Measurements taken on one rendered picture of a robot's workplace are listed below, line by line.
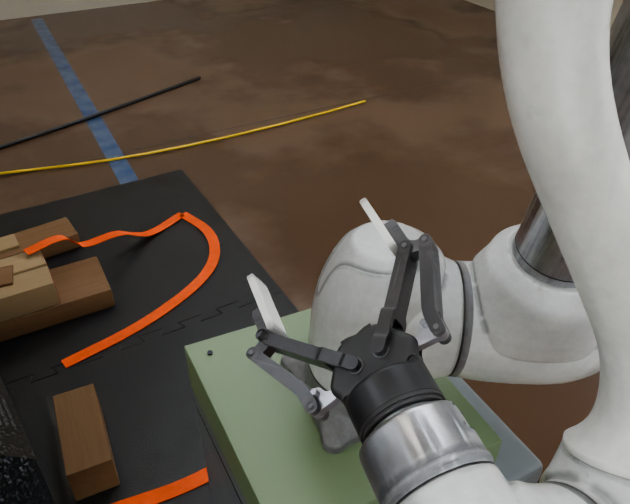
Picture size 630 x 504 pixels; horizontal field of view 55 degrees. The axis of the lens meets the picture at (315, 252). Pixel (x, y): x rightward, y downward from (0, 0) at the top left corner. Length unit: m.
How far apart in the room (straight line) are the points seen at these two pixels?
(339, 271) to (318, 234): 2.02
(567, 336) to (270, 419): 0.40
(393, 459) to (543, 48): 0.28
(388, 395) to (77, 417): 1.54
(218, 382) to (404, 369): 0.47
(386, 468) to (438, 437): 0.04
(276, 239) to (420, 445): 2.31
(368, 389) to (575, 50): 0.27
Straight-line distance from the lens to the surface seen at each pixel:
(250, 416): 0.88
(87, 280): 2.48
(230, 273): 2.52
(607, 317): 0.48
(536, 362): 0.80
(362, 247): 0.73
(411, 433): 0.45
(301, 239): 2.71
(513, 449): 0.98
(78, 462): 1.85
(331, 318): 0.75
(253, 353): 0.58
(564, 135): 0.40
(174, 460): 1.93
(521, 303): 0.73
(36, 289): 2.35
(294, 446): 0.85
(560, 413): 2.15
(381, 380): 0.48
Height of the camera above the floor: 1.56
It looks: 36 degrees down
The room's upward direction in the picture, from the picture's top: straight up
